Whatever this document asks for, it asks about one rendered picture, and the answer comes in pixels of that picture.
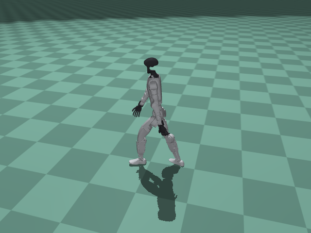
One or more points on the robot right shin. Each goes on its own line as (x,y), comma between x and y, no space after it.
(174,149)

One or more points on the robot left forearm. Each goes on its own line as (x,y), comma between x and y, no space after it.
(156,110)

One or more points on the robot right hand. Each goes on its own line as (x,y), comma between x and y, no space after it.
(137,109)

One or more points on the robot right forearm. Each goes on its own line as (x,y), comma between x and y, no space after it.
(144,98)

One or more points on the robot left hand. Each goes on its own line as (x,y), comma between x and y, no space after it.
(162,129)

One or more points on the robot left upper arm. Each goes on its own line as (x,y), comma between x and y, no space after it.
(154,94)

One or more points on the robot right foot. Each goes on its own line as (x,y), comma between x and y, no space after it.
(180,163)

